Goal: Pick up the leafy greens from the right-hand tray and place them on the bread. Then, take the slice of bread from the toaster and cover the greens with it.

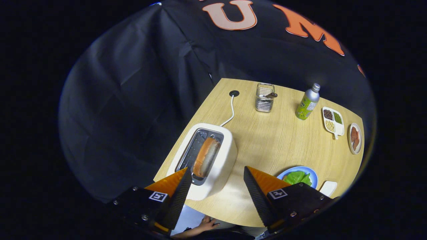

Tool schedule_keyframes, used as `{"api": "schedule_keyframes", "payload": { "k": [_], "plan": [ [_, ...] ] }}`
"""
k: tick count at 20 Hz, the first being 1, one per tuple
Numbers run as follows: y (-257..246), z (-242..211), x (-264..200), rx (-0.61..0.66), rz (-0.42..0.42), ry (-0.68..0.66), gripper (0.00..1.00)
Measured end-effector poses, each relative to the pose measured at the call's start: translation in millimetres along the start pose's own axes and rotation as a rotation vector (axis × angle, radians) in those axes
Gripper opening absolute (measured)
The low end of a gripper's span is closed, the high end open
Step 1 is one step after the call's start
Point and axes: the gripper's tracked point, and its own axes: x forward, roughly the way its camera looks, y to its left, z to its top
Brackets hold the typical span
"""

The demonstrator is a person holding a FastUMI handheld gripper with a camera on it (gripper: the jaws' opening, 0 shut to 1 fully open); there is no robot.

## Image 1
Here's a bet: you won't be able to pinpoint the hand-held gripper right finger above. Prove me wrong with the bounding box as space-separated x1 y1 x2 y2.
243 166 334 234

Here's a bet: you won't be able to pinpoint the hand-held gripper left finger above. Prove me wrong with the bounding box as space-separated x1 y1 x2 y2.
112 167 193 236

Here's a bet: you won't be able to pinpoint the green lettuce leaf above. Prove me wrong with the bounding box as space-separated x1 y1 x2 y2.
283 171 312 186

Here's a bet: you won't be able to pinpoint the plain toast bread slice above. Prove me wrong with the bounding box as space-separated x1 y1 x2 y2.
193 137 221 178

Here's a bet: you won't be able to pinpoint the person's light trousers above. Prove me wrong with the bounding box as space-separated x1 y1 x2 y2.
171 204 214 235

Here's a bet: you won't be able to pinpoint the white toaster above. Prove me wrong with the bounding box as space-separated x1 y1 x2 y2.
166 123 238 201

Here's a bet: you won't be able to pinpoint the blue plate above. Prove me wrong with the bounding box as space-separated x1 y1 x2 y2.
276 166 318 190

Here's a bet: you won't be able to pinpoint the white curved plate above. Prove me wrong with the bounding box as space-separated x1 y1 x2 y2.
319 181 338 198

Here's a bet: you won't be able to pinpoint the silver green bottle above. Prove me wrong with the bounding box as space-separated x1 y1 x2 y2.
295 83 321 120

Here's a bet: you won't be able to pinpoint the white divided dish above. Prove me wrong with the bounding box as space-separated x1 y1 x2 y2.
322 106 345 140

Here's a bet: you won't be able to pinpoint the black backdrop cloth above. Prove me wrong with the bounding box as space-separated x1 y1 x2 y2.
58 0 377 204

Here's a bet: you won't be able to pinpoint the white oval plate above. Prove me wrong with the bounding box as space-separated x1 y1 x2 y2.
348 123 363 155

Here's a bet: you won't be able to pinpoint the white toaster cable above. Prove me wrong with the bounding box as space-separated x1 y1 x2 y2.
220 94 236 127

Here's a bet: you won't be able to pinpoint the wire mesh basket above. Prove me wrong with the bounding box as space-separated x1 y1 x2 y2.
255 83 276 113

